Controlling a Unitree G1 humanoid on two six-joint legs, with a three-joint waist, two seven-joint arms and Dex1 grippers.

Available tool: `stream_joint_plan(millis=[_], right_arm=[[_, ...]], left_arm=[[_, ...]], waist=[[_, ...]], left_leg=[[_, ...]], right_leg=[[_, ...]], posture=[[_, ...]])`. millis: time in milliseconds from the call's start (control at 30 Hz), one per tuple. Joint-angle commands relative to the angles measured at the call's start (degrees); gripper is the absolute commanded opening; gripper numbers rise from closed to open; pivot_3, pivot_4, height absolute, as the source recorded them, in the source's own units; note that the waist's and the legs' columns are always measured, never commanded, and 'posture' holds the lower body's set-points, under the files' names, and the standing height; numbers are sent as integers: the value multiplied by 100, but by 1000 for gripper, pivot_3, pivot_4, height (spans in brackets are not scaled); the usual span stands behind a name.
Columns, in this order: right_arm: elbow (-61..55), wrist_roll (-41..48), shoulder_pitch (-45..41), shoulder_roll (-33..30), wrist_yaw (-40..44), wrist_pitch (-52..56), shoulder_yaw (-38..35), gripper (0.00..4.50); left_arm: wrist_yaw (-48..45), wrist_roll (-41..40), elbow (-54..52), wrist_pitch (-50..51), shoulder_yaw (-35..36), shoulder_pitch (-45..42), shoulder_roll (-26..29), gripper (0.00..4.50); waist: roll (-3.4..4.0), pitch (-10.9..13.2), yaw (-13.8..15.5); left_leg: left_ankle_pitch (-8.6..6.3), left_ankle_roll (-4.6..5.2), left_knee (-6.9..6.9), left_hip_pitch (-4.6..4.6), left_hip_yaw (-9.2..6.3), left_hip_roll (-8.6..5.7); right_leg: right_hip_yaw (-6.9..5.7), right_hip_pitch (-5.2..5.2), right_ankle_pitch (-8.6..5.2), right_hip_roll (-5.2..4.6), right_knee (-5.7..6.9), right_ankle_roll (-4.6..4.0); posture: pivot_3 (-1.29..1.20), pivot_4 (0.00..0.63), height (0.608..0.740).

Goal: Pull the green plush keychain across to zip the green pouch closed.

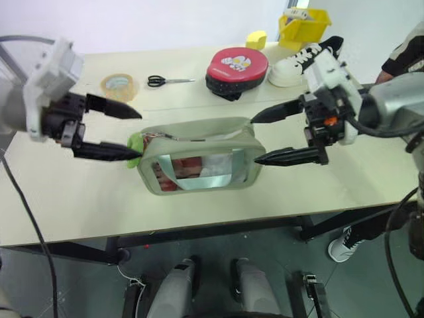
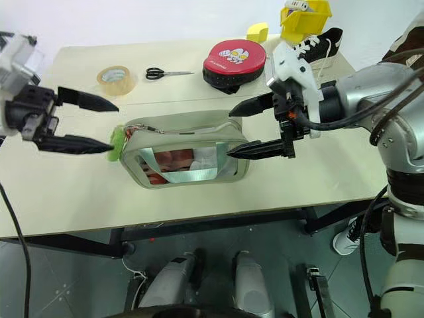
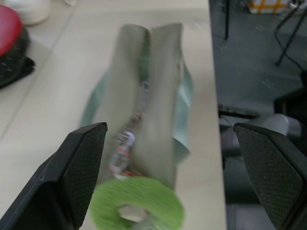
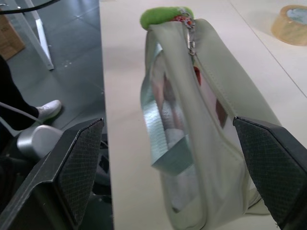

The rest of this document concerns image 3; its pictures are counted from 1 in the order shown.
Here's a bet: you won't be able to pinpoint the red round object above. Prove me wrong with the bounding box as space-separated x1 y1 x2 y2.
0 5 24 58

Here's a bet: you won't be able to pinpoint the yellow white checked object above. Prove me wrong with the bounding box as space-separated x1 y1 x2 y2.
248 0 288 15

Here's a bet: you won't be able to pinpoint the white round container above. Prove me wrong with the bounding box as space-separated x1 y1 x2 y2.
7 0 50 26

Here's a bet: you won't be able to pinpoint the black mesh fabric item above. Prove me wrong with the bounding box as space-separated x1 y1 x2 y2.
0 26 36 89

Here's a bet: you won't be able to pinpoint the green fuzzy ring zipper pull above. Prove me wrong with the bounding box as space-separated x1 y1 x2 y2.
89 176 186 230

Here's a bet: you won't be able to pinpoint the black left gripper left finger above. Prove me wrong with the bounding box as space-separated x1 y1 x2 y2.
0 122 108 230

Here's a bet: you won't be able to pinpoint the flat black device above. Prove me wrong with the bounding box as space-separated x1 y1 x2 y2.
218 104 261 119

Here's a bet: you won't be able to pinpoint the black metal chair frame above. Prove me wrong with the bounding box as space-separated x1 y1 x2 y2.
224 0 307 67

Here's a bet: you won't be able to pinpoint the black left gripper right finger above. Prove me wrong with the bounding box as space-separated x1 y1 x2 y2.
233 122 307 230

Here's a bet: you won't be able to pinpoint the grey-green zipper pouch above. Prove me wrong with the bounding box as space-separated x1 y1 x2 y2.
79 23 194 188

